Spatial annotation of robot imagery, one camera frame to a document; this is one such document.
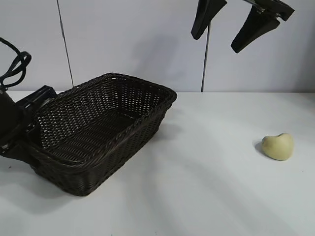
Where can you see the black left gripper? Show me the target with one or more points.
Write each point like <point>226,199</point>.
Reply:
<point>14,115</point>

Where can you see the dark brown woven basket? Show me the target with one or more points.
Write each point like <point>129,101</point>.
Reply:
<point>103,127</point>

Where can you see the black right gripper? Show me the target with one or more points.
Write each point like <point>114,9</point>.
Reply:
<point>273,6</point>

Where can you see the pale yellow egg yolk pastry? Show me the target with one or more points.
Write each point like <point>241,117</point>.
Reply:
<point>278,147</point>

